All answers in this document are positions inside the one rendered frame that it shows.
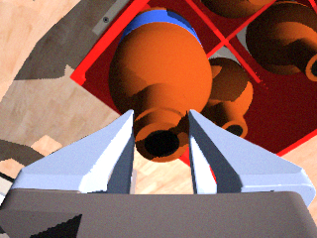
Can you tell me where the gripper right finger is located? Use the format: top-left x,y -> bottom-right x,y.
188,110 -> 316,207

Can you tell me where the orange bottle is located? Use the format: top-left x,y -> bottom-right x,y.
200,0 -> 273,19
200,45 -> 254,139
236,0 -> 317,81
108,7 -> 212,163

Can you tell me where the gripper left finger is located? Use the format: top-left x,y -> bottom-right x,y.
8,110 -> 135,194

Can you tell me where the red crate with dividers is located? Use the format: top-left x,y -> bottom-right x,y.
70,0 -> 317,157

